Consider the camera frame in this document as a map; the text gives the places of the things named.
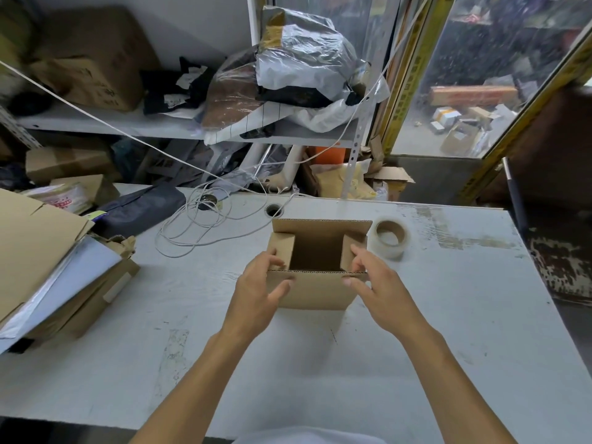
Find person's left hand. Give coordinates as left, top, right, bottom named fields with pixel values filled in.
left=221, top=252, right=297, bottom=343

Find person's right hand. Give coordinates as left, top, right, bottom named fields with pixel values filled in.
left=342, top=244, right=434, bottom=349

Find small cardboard box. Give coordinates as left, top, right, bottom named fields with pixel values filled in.
left=267, top=218, right=373, bottom=310

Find person's right forearm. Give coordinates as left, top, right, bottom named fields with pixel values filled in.
left=395, top=329, right=518, bottom=444

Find person's left forearm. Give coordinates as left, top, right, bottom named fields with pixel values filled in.
left=129, top=330, right=261, bottom=444

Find clear packing tape roll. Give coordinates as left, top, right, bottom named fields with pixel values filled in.
left=373, top=219, right=412, bottom=260

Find yellow paper parcel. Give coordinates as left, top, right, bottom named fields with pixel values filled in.
left=309, top=162, right=377, bottom=200

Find torn open cardboard box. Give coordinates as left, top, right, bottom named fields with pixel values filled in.
left=368, top=135, right=415, bottom=202

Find orange plastic container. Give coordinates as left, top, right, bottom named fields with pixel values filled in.
left=311, top=146, right=347, bottom=168

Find person's white shirt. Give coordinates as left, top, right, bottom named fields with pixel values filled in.
left=231, top=425, right=389, bottom=444

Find dark grey fabric pouch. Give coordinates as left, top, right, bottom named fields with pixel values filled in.
left=92, top=181, right=187, bottom=240

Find white plastic bag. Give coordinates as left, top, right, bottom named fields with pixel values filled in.
left=203, top=78, right=391, bottom=145

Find flat cardboard box under sheets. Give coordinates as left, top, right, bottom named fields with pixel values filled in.
left=9, top=236, right=141, bottom=353

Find pile of discarded cartons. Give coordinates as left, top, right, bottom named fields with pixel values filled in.
left=428, top=104, right=516, bottom=158

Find brown garment in plastic bag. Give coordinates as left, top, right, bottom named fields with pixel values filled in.
left=203, top=46, right=264, bottom=133

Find grey metal shelf rack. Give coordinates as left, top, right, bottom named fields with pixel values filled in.
left=0, top=0, right=384, bottom=201

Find long orange carton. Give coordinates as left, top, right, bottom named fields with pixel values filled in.
left=429, top=85, right=519, bottom=108

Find white plastic mailer sheets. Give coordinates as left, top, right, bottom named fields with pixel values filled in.
left=0, top=236, right=124, bottom=340

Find black folded clothes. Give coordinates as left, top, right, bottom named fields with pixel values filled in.
left=140, top=56, right=217, bottom=116

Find grey plastic mailer bag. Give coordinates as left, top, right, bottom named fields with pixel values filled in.
left=257, top=5, right=371, bottom=108

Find yellow framed glass door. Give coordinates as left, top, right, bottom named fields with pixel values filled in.
left=370, top=0, right=592, bottom=206

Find red printed white parcel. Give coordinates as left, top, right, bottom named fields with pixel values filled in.
left=21, top=175, right=121, bottom=216

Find medium cardboard box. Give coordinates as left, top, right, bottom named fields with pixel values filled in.
left=25, top=145, right=116, bottom=184

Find large flat cardboard sheet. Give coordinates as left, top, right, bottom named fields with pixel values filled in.
left=0, top=188, right=95, bottom=323

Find large brown cardboard box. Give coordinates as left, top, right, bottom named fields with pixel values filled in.
left=29, top=5, right=160, bottom=112

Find white cable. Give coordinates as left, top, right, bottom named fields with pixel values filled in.
left=0, top=0, right=435, bottom=259

